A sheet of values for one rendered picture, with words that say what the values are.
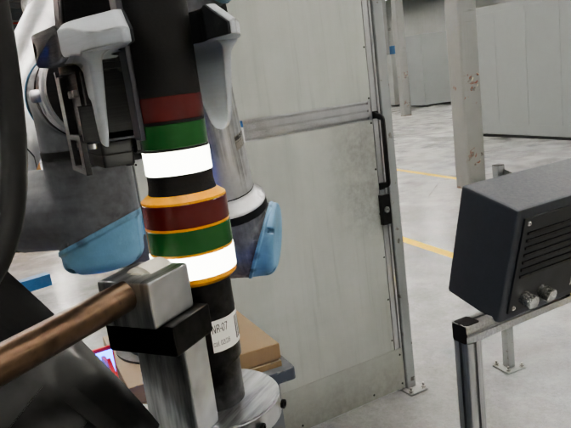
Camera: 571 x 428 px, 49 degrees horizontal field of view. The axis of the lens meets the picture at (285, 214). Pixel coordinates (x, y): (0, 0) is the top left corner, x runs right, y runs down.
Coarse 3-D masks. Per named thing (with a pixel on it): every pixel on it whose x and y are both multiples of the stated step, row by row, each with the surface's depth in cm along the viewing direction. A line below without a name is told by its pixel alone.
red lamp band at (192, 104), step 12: (168, 96) 29; (180, 96) 29; (192, 96) 30; (144, 108) 29; (156, 108) 29; (168, 108) 29; (180, 108) 29; (192, 108) 30; (144, 120) 29; (156, 120) 29; (168, 120) 29
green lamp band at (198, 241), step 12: (204, 228) 30; (216, 228) 30; (228, 228) 31; (156, 240) 30; (168, 240) 30; (180, 240) 30; (192, 240) 30; (204, 240) 30; (216, 240) 31; (228, 240) 31; (156, 252) 31; (168, 252) 30; (180, 252) 30; (192, 252) 30
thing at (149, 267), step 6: (156, 258) 30; (162, 258) 30; (144, 264) 29; (150, 264) 29; (156, 264) 29; (162, 264) 29; (168, 264) 29; (132, 270) 29; (138, 270) 28; (144, 270) 28; (150, 270) 28; (156, 270) 29
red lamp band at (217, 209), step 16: (144, 208) 30; (160, 208) 30; (176, 208) 30; (192, 208) 30; (208, 208) 30; (224, 208) 31; (144, 224) 31; (160, 224) 30; (176, 224) 30; (192, 224) 30
